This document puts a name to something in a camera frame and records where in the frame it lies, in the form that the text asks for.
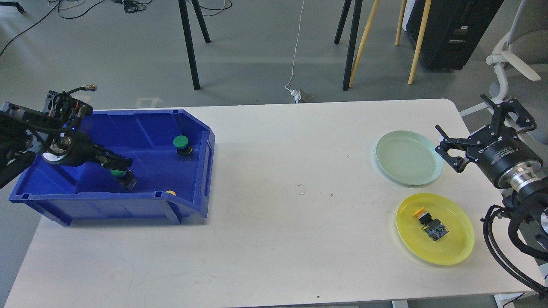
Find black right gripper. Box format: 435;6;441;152
435;94;544;190

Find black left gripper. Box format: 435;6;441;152
42;131;133;170

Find green push button front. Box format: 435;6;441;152
110;169;137;190

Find green push button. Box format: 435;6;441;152
173;135;194;161
110;169;137;190

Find yellow push button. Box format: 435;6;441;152
413;207;449;241

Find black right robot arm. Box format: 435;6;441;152
436;95;548;299

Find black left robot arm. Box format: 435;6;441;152
0;84;137;190

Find green push button back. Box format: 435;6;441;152
173;135;194;161

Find light green plate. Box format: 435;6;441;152
375;130;443;187

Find yellow plate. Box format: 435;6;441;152
396;193;475;266

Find blue plastic storage bin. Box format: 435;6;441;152
9;110;215;226

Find grey office chair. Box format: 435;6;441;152
460;0;548;145

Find black computer tower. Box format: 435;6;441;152
419;0;503;71

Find wooden easel legs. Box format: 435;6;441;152
348;0;432;87

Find black tripod left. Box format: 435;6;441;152
178;0;211;90

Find black tripod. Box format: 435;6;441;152
334;0;363;92
178;0;211;90

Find black tripod right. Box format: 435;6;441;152
334;0;363;92

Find grey power adapter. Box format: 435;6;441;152
290;89;315;104

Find black floor cables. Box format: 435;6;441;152
0;0;234;57

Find white power cable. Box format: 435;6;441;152
285;0;305;95

